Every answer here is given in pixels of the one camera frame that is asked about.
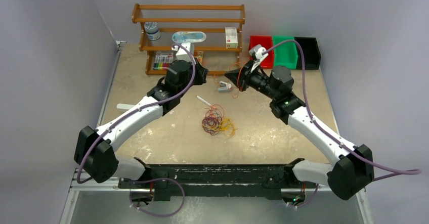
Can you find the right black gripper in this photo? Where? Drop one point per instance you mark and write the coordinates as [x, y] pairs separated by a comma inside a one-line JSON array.
[[242, 77]]

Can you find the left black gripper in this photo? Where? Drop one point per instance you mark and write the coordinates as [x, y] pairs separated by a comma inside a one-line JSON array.
[[201, 73]]

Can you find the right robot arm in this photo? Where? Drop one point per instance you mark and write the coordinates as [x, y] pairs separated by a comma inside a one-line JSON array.
[[348, 170]]

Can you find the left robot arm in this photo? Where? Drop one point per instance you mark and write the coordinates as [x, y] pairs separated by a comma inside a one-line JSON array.
[[95, 148]]

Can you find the orange small notebook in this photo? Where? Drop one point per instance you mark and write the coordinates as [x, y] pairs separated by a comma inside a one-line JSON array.
[[199, 56]]

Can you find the white pen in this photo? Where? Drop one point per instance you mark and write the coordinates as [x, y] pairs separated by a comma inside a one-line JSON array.
[[204, 101]]

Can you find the white red box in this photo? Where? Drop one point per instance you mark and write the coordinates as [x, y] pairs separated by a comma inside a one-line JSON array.
[[231, 37]]

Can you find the wooden shelf rack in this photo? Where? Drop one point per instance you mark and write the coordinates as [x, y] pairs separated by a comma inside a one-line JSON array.
[[210, 29]]

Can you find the marker pen set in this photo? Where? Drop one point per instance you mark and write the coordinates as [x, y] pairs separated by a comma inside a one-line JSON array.
[[162, 60]]

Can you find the blue oval packaged item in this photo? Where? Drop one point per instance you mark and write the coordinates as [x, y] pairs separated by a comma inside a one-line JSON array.
[[188, 36]]

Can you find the green plastic bin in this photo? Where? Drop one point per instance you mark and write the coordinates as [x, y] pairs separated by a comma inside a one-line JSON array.
[[286, 55]]

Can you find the blue white jar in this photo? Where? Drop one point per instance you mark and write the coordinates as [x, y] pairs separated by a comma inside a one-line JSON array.
[[152, 30]]

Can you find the black plastic bin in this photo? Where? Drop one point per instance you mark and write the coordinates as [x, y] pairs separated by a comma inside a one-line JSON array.
[[311, 52]]

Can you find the white rectangular eraser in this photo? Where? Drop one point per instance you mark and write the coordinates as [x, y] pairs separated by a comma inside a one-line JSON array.
[[123, 107]]

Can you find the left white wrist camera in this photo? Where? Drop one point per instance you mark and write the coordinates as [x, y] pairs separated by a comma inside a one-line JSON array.
[[183, 51]]

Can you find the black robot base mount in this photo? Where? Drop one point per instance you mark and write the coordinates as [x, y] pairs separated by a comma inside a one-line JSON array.
[[269, 181]]

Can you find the aluminium rail frame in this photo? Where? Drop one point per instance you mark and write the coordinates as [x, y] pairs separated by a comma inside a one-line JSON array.
[[92, 202]]

